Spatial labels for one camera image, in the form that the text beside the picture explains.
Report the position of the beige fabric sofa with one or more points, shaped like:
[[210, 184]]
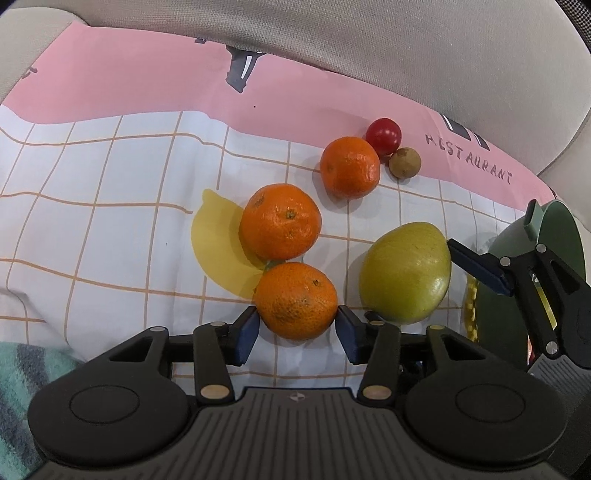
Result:
[[369, 37]]

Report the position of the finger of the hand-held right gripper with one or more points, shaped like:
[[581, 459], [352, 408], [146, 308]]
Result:
[[489, 277]]

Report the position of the red cherry tomato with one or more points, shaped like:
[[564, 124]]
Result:
[[383, 135]]

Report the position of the green colander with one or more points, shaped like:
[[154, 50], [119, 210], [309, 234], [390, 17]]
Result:
[[561, 230]]

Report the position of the pink checked printed cloth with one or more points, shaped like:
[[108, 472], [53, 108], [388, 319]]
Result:
[[115, 184]]

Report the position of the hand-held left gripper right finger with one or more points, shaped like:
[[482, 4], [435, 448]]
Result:
[[349, 339]]

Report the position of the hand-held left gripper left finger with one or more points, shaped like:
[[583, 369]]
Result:
[[247, 334]]

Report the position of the orange mandarin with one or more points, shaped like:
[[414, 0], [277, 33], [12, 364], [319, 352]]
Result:
[[297, 301], [280, 221], [349, 167]]

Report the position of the small brown kiwi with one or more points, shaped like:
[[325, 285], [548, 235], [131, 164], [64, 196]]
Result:
[[405, 162]]

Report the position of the teal striped blanket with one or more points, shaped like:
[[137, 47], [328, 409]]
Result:
[[23, 392]]

